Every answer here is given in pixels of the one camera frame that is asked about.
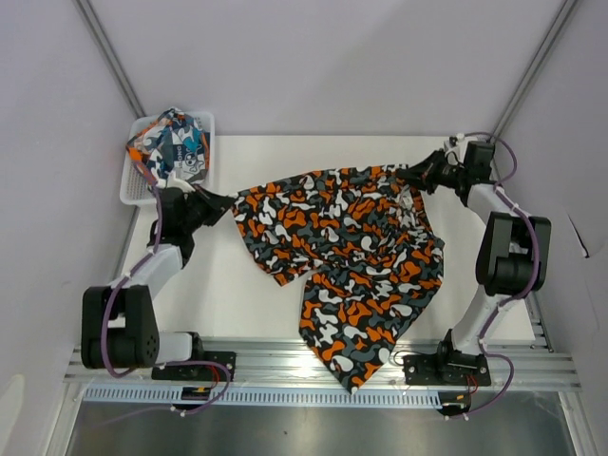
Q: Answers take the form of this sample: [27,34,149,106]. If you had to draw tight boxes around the orange black camo shorts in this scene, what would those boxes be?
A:
[232,164,444,393]

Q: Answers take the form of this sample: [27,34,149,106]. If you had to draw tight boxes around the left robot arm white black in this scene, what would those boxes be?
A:
[81,187,235,378]

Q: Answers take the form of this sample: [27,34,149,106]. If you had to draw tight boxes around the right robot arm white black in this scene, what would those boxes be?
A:
[398,133,551,377]

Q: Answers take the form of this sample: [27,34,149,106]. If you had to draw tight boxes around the blue orange patterned shorts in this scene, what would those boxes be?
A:
[125,106,211,188]

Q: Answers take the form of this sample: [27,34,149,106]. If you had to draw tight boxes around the white plastic basket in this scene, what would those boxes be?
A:
[120,111,216,206]

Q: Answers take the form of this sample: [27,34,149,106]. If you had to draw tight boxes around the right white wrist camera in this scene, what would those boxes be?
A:
[443,133,466,155]

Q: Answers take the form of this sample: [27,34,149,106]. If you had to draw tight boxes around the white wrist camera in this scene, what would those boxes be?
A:
[443,133,466,155]
[165,173,196,193]

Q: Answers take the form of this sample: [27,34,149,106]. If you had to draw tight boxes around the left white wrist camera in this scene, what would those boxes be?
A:
[165,173,196,193]

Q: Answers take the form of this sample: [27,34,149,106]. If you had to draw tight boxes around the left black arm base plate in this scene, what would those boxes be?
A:
[151,351,237,382]

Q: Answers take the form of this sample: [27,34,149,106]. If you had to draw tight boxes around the right aluminium frame post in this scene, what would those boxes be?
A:
[490,0,583,140]

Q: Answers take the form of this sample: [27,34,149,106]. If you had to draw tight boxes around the aluminium frame post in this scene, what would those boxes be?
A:
[73,0,145,118]
[490,0,583,140]

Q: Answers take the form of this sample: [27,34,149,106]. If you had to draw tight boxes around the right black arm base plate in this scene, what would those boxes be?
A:
[402,353,492,387]

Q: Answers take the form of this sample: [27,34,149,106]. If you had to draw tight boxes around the aluminium mounting rail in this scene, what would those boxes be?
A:
[64,337,581,392]

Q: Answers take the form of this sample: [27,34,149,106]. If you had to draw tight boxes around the white slotted cable duct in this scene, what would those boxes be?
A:
[84,384,442,409]

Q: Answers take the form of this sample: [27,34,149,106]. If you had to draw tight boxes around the left aluminium frame post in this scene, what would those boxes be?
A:
[73,0,145,118]

